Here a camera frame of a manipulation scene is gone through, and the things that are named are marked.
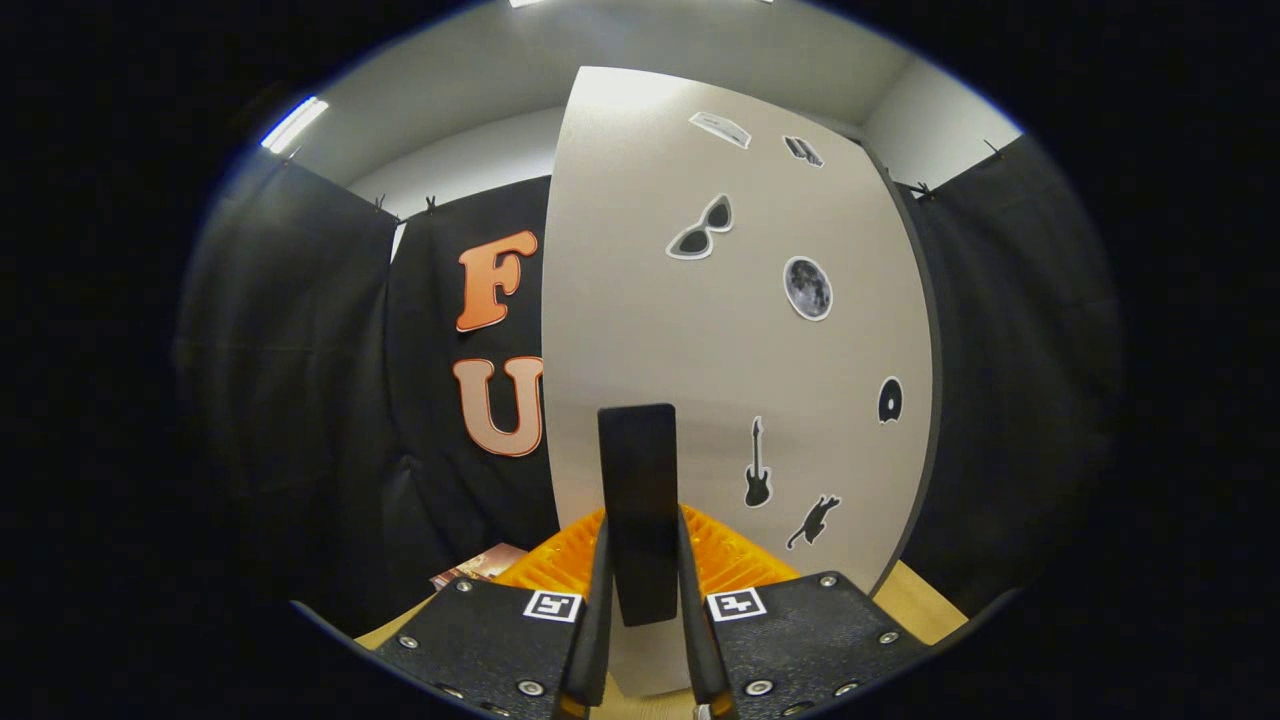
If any black door handle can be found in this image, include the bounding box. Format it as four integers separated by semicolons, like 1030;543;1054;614
598;403;681;628

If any ceiling light strip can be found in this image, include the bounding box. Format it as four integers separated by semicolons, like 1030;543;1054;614
260;95;331;154

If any beige shoe cabinet door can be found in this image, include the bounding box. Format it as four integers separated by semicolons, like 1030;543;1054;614
540;65;936;698

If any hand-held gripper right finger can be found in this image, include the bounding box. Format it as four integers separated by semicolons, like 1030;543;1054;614
678;505;931;720

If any dark grey shoe cabinet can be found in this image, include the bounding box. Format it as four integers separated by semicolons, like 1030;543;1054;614
855;135;943;596

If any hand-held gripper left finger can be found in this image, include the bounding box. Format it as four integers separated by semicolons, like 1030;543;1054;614
375;505;613;720

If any brown cover book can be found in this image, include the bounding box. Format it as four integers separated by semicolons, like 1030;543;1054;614
430;543;529;591

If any black backdrop cloth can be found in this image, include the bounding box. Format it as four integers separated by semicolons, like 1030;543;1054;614
175;135;1126;641

